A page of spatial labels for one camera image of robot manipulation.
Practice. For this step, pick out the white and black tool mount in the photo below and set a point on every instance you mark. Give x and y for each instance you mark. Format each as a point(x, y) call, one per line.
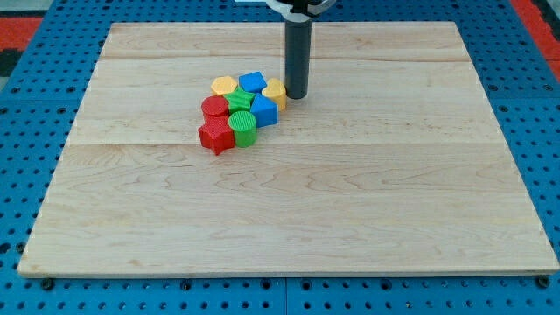
point(300, 10)

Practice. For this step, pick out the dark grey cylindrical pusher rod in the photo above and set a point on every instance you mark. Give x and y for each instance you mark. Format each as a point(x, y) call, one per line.
point(297, 48)

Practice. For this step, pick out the green star block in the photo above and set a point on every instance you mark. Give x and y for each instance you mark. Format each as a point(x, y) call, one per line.
point(239, 100)

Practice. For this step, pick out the red star block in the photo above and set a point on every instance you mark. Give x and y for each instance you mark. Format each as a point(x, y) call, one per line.
point(216, 135)

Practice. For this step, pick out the yellow heart block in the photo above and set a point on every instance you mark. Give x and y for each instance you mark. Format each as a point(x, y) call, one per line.
point(276, 91)

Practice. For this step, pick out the blue cube block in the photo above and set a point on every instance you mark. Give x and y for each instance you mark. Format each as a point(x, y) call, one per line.
point(252, 82)

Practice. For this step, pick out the blue triangle block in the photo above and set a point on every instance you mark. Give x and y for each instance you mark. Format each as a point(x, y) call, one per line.
point(264, 110)

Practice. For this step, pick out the yellow hexagon block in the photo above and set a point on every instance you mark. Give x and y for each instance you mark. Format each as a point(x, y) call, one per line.
point(223, 85)

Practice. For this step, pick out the green cylinder block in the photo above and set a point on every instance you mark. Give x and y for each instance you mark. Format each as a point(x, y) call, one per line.
point(243, 124)

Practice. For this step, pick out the red cylinder block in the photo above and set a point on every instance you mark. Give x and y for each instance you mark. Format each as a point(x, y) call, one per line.
point(215, 108)

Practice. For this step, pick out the light wooden board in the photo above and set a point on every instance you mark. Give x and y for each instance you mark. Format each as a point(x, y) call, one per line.
point(393, 165)

